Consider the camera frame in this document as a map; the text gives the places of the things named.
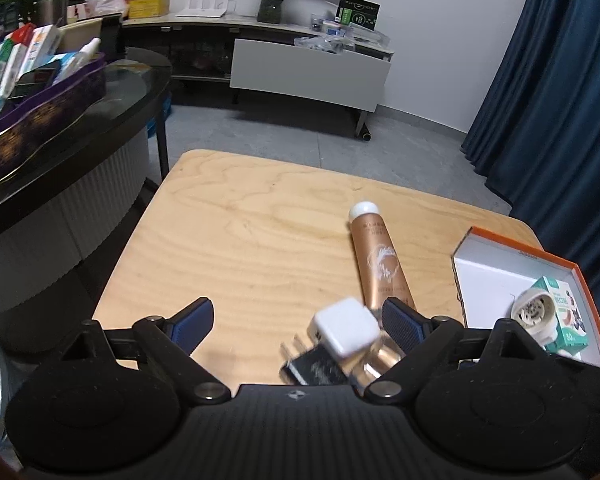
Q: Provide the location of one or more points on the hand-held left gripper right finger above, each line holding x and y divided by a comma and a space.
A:
402, 325

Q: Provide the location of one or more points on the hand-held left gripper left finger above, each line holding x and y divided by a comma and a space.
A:
195, 322

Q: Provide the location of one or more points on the white cube charger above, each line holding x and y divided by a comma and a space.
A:
345, 327

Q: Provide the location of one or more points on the gold cosmetic tube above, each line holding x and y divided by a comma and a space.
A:
380, 265

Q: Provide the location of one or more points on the orange-rimmed white box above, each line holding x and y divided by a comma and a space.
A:
485, 280

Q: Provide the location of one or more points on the white round plug-in vaporizer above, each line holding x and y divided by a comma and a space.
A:
532, 310

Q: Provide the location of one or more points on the teal and white box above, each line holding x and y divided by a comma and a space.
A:
569, 321

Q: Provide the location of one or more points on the black charger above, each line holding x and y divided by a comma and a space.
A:
315, 367

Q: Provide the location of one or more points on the black glass-top table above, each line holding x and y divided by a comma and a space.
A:
125, 100

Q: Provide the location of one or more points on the purple patterned tin tray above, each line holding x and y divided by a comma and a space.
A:
45, 125

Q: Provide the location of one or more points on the blue curtain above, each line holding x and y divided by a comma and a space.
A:
555, 110

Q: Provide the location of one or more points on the television cabinet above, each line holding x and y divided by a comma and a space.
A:
305, 75

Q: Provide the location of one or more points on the white spray bottle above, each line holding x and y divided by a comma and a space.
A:
85, 55

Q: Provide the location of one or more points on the clear plastic packaging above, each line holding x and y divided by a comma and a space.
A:
330, 40

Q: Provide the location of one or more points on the beige basin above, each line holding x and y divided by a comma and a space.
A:
82, 32

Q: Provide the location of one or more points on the white router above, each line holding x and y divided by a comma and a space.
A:
200, 11

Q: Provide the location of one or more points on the black and green box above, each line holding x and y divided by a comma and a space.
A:
357, 12

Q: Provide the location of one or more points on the pile of medicine boxes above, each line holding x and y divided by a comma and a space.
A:
25, 52

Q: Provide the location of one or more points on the yellow box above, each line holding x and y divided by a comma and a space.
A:
149, 6

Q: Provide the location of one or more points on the stainless steel cup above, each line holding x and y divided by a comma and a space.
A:
50, 7

